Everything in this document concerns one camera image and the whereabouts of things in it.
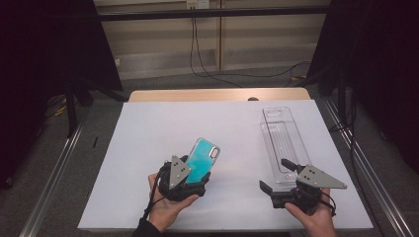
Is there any black curtain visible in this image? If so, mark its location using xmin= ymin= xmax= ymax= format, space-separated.
xmin=305 ymin=0 xmax=419 ymax=176
xmin=0 ymin=0 xmax=125 ymax=191

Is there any yellow cable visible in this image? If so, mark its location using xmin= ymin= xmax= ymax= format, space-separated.
xmin=52 ymin=103 xmax=68 ymax=118

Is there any white wall outlet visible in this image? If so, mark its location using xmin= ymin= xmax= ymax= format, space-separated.
xmin=186 ymin=0 xmax=210 ymax=10

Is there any clear plastic container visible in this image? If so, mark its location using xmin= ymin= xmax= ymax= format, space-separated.
xmin=259 ymin=106 xmax=314 ymax=194

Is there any wooden table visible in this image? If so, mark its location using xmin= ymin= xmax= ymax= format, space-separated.
xmin=127 ymin=87 xmax=311 ymax=103

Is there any black floor cable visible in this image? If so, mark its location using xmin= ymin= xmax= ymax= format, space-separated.
xmin=210 ymin=59 xmax=312 ymax=87

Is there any person's right hand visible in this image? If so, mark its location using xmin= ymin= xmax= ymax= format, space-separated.
xmin=284 ymin=187 xmax=338 ymax=237

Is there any black gripper strap cable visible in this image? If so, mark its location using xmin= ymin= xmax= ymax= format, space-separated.
xmin=317 ymin=190 xmax=338 ymax=218
xmin=141 ymin=162 xmax=171 ymax=222

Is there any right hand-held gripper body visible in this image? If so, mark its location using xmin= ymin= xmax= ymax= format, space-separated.
xmin=269 ymin=163 xmax=349 ymax=213

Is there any silver metal rail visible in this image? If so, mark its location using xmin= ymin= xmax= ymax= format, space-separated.
xmin=322 ymin=98 xmax=414 ymax=237
xmin=19 ymin=122 xmax=85 ymax=237

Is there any black right gripper strap cable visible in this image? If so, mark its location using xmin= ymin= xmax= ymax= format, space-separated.
xmin=317 ymin=190 xmax=338 ymax=218

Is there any black horizontal metal bar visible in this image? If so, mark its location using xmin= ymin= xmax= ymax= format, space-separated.
xmin=98 ymin=5 xmax=331 ymax=23

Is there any black metal stand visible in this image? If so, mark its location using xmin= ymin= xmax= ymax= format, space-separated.
xmin=63 ymin=83 xmax=80 ymax=138

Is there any black hanging cable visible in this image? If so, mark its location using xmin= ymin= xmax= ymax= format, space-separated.
xmin=189 ymin=18 xmax=245 ymax=89

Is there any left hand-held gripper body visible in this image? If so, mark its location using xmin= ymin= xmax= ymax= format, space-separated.
xmin=157 ymin=154 xmax=212 ymax=202

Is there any black left gripper strap cable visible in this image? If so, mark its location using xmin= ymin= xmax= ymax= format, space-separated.
xmin=141 ymin=162 xmax=171 ymax=222

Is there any person's left hand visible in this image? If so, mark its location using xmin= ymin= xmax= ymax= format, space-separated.
xmin=147 ymin=172 xmax=201 ymax=233

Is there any white table cover board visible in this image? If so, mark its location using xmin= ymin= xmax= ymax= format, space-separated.
xmin=77 ymin=99 xmax=375 ymax=231

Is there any blue phone case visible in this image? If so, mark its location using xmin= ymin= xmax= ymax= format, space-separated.
xmin=184 ymin=137 xmax=221 ymax=185

